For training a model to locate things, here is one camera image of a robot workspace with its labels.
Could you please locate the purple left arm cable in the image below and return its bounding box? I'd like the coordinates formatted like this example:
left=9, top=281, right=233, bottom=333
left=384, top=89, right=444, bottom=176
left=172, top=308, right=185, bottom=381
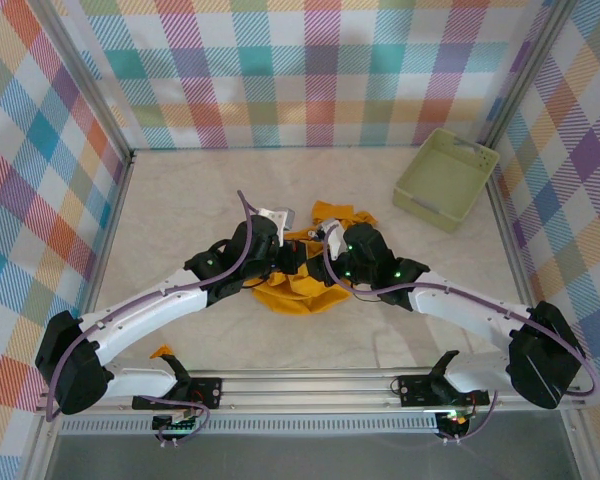
left=44, top=189, right=261, bottom=448

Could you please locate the aluminium frame side bar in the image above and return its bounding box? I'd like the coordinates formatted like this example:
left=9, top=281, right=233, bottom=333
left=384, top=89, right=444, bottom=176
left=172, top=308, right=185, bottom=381
left=22, top=149, right=136, bottom=480
left=487, top=174, right=596, bottom=480

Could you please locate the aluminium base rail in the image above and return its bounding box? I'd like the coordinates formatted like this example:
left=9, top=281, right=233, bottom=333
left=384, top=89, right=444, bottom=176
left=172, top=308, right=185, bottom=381
left=37, top=367, right=586, bottom=416

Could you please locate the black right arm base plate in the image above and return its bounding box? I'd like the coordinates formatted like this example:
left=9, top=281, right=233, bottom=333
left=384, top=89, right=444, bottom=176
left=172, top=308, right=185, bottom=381
left=397, top=372, right=491, bottom=409

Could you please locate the grey slotted cable duct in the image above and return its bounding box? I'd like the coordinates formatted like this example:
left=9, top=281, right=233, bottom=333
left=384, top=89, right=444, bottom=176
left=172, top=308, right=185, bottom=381
left=59, top=413, right=441, bottom=437

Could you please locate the aluminium frame post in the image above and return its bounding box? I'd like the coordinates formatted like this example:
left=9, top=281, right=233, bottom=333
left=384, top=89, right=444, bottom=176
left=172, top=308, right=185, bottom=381
left=27, top=0, right=136, bottom=166
left=479, top=0, right=576, bottom=151

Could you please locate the light green plastic bin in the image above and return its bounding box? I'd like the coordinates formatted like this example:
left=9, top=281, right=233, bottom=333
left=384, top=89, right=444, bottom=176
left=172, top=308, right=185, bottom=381
left=392, top=127, right=501, bottom=235

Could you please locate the yellow t-shirt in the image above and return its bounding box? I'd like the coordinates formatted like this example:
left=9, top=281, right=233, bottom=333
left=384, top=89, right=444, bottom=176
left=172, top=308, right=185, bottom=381
left=251, top=199, right=380, bottom=317

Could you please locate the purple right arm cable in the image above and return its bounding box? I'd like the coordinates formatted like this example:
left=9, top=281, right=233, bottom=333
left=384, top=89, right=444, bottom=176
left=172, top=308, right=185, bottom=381
left=322, top=224, right=600, bottom=444

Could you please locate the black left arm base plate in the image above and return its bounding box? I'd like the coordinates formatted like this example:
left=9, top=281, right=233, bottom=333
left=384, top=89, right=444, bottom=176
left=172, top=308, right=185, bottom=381
left=132, top=377, right=224, bottom=411

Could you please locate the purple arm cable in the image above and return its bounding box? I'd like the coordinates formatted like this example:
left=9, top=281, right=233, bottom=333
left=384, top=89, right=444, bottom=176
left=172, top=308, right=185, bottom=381
left=322, top=224, right=600, bottom=444
left=44, top=189, right=261, bottom=448

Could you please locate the white table cloth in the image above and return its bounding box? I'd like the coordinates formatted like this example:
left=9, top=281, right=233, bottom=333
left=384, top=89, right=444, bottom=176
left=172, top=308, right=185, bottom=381
left=79, top=146, right=551, bottom=374

